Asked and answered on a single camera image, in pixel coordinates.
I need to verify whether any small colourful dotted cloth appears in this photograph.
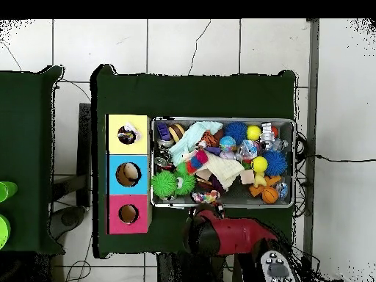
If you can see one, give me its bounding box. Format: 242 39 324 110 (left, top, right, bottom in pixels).
117 122 142 145

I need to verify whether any clear mesh bin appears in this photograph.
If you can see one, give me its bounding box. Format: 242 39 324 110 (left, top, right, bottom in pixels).
150 115 296 209

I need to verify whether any wooden box with three holes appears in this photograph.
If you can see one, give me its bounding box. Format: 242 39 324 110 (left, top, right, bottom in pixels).
105 113 153 235

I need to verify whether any mint green cloth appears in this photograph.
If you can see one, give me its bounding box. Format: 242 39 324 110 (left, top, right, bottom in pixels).
168 120 224 165

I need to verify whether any green spiky rubber ball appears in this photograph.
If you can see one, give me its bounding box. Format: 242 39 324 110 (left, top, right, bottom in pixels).
151 170 178 198

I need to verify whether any cream ribbed cloth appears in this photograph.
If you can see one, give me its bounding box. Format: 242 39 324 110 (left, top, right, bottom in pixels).
195 152 245 190

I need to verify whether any blue globe ball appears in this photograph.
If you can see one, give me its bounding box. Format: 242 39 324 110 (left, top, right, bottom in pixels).
219 135 237 151

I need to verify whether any blue spiky rubber ball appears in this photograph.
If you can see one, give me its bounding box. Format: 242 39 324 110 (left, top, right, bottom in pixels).
224 121 248 145

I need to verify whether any yellow foam ball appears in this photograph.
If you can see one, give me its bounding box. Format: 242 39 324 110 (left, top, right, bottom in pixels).
250 155 269 173

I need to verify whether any white toy robot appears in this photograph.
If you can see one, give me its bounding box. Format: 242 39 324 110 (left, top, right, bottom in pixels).
259 121 278 151

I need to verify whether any orange toy basketball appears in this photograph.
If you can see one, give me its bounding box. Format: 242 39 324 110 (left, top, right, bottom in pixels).
261 186 279 204

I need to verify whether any grey rounded object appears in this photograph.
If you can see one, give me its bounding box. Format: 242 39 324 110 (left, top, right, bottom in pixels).
48 205 87 239

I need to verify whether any dark green side table cloth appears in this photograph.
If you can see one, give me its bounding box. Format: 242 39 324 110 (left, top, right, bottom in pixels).
0 65 65 255

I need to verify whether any green plastic cup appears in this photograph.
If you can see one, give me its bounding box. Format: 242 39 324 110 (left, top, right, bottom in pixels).
0 181 18 203

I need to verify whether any green round plastic object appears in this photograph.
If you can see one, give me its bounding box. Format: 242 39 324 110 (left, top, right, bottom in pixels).
0 214 12 250

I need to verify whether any long black floor cable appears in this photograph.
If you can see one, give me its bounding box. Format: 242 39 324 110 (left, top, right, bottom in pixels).
305 153 376 163

